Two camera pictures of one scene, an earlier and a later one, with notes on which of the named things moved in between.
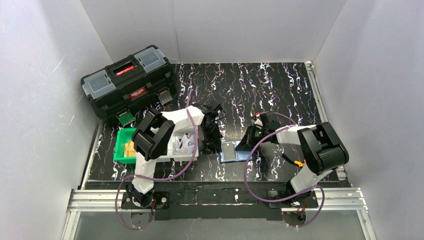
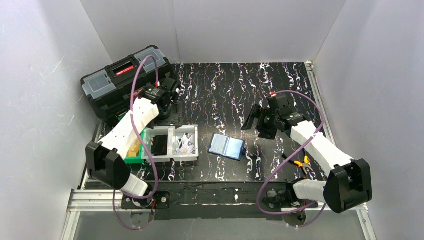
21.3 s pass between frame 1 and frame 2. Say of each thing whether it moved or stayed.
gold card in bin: stayed
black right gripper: moved
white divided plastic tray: stayed
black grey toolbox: stayed
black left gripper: moved
